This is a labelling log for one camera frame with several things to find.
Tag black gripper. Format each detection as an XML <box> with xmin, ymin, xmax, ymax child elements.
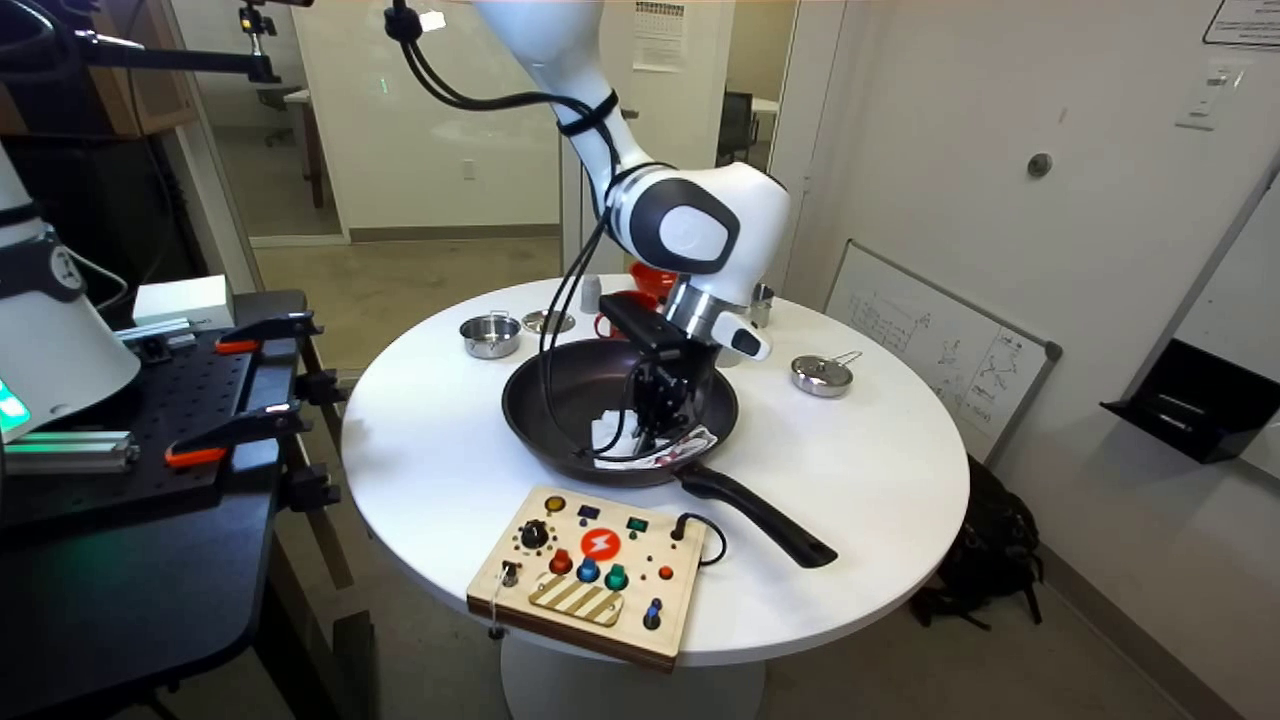
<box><xmin>635</xmin><ymin>333</ymin><xmax>716</xmax><ymax>435</ymax></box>

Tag white towel with red stripes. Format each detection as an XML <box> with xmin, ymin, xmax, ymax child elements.
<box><xmin>613</xmin><ymin>420</ymin><xmax>716</xmax><ymax>473</ymax></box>

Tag black frying pan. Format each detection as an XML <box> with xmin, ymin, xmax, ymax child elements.
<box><xmin>495</xmin><ymin>335</ymin><xmax>843</xmax><ymax>571</ymax></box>

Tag small round steel dish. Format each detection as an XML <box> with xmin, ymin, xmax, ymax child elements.
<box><xmin>789</xmin><ymin>347</ymin><xmax>867</xmax><ymax>404</ymax></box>

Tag steel lid with knob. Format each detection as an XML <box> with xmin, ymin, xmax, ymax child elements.
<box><xmin>520</xmin><ymin>308</ymin><xmax>578</xmax><ymax>340</ymax></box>

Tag shallow steel pot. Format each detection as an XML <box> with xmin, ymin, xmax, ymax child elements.
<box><xmin>454</xmin><ymin>312</ymin><xmax>526</xmax><ymax>363</ymax></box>

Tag wooden busy board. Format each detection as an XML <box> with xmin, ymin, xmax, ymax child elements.
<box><xmin>462</xmin><ymin>482</ymin><xmax>712</xmax><ymax>674</ymax></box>

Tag black backpack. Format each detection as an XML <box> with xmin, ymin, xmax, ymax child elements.
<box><xmin>906</xmin><ymin>457</ymin><xmax>1050</xmax><ymax>634</ymax></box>

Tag white door notice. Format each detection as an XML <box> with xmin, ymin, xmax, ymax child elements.
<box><xmin>630</xmin><ymin>0</ymin><xmax>692</xmax><ymax>77</ymax></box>

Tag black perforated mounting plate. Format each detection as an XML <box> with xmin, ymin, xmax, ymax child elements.
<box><xmin>0</xmin><ymin>335</ymin><xmax>303</xmax><ymax>535</ymax></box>

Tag white box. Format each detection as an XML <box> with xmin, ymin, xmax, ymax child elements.
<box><xmin>128</xmin><ymin>273</ymin><xmax>231</xmax><ymax>335</ymax></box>

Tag silver metal bar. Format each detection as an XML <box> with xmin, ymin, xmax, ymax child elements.
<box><xmin>110</xmin><ymin>316</ymin><xmax>197</xmax><ymax>347</ymax></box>

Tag black robot cart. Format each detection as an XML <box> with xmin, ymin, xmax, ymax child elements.
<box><xmin>0</xmin><ymin>284</ymin><xmax>383</xmax><ymax>720</ymax></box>

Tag green tinted metal bar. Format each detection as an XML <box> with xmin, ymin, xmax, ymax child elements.
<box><xmin>0</xmin><ymin>430</ymin><xmax>138</xmax><ymax>482</ymax></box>

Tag brown wooden shelf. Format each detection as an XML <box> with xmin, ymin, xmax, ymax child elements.
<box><xmin>71</xmin><ymin>0</ymin><xmax>205</xmax><ymax>136</ymax></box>

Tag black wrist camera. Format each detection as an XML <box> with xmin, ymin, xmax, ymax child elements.
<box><xmin>595</xmin><ymin>294</ymin><xmax>683</xmax><ymax>351</ymax></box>

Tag black cable on busy board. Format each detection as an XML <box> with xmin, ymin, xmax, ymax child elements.
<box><xmin>669</xmin><ymin>507</ymin><xmax>735</xmax><ymax>571</ymax></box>

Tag whiteboard leaning on wall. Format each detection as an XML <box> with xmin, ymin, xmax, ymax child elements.
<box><xmin>820</xmin><ymin>235</ymin><xmax>1067</xmax><ymax>468</ymax></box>

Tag black clamp with orange handle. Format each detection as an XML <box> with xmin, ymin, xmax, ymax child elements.
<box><xmin>208</xmin><ymin>312</ymin><xmax>322</xmax><ymax>362</ymax></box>
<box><xmin>159</xmin><ymin>395</ymin><xmax>321</xmax><ymax>475</ymax></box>

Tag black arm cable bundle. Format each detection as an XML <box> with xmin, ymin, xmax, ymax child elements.
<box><xmin>381</xmin><ymin>0</ymin><xmax>695</xmax><ymax>468</ymax></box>

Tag black wall tray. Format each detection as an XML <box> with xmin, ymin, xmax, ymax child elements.
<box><xmin>1099</xmin><ymin>335</ymin><xmax>1280</xmax><ymax>468</ymax></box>

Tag white wall switch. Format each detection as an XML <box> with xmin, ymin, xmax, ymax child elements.
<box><xmin>1173</xmin><ymin>62</ymin><xmax>1252</xmax><ymax>136</ymax></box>

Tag black camera boom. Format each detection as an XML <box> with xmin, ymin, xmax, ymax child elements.
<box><xmin>0</xmin><ymin>0</ymin><xmax>314</xmax><ymax>90</ymax></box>

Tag framed wall sign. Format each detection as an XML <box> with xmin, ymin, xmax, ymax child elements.
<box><xmin>1198</xmin><ymin>0</ymin><xmax>1280</xmax><ymax>53</ymax></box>

